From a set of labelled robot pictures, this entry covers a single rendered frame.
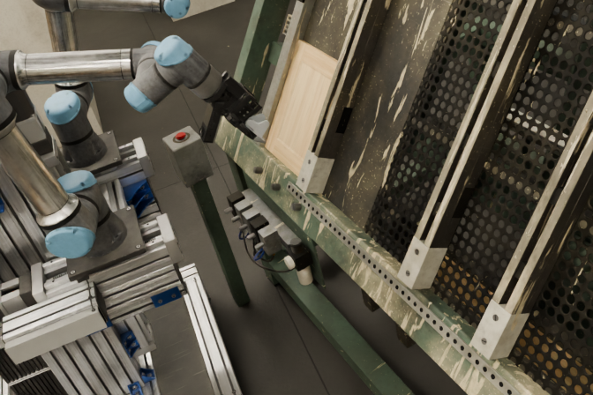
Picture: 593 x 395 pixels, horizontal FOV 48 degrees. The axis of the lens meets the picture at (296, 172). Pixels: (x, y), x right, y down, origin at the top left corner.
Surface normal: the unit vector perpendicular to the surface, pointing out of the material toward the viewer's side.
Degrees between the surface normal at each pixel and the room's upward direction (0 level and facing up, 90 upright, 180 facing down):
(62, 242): 97
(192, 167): 90
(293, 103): 56
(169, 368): 0
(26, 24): 90
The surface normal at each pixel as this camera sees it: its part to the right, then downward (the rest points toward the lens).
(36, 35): 0.34, 0.52
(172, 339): -0.20, -0.77
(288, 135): -0.81, -0.06
